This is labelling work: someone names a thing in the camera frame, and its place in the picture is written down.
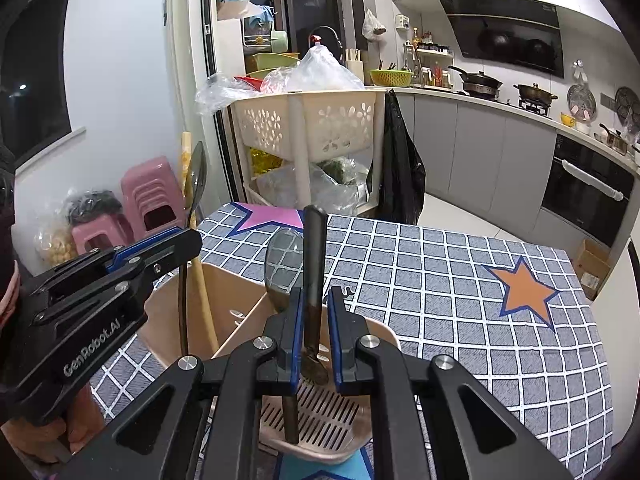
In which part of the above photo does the light wooden chopstick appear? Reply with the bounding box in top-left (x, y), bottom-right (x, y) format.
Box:
top-left (179, 130), bottom-right (222, 356)

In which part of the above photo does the black wok on stove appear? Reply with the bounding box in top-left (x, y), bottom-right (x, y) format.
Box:
top-left (448, 65), bottom-right (502, 100)

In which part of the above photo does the black hanging bag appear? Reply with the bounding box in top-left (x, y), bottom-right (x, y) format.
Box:
top-left (375, 90), bottom-right (426, 226)

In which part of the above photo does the black built-in oven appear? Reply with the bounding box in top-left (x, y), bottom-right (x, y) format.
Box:
top-left (542, 134), bottom-right (634, 247)

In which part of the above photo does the pink stool short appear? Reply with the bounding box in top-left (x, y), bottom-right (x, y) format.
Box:
top-left (72, 214), bottom-right (134, 255)

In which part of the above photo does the checkered blue tablecloth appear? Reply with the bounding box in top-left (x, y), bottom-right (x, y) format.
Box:
top-left (91, 203), bottom-right (614, 479)

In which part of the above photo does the beige utensil caddy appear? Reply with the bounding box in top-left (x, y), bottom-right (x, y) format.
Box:
top-left (139, 264), bottom-right (372, 465)

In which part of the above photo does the black range hood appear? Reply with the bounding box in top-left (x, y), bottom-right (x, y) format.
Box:
top-left (439, 0), bottom-right (564, 78)

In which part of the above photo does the pink stool tall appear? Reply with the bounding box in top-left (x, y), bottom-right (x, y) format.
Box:
top-left (120, 156), bottom-right (184, 240)

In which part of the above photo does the dark spoon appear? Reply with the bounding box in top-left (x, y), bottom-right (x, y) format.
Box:
top-left (264, 228), bottom-right (304, 445)
top-left (178, 132), bottom-right (207, 356)

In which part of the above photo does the person left hand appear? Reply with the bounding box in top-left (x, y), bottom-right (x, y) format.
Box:
top-left (2, 384), bottom-right (105, 464)

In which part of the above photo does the cardboard box on floor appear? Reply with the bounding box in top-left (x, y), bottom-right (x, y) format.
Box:
top-left (573, 238), bottom-right (611, 300)

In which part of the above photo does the green colander basket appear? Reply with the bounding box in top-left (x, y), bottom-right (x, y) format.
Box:
top-left (370, 70), bottom-right (412, 88)

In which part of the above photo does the beige basket trolley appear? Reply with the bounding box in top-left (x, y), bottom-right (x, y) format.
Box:
top-left (230, 87), bottom-right (386, 214)

